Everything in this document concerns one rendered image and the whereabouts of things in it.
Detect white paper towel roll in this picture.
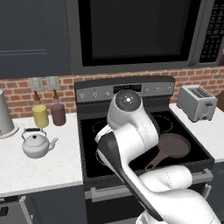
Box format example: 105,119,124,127
0,88,20,140

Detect grey oven door handle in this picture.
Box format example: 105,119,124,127
89,168,214,203

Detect dark blue cupboard door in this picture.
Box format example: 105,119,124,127
0,0,73,80

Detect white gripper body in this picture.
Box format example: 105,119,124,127
94,125,114,144

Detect white kettle with black handle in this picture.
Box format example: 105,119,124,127
20,127,60,160

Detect grey microwave door handle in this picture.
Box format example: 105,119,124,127
187,0,215,67

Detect brown frying pan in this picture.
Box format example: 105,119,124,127
144,132,193,172

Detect dark blue base cupboard front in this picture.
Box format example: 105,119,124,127
206,162,224,224
24,185,88,224

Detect grey wall socket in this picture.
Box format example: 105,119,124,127
28,77,46,93
45,75,61,92

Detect black and grey stove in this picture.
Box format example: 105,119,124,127
73,75,216,224

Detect dark red bottle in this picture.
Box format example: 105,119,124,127
50,89,67,127

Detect silver toaster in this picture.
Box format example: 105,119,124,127
176,84,219,123

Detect black and grey microwave oven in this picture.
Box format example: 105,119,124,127
66,0,224,75

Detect yellow bottle with brown cap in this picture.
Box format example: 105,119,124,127
31,90,50,129

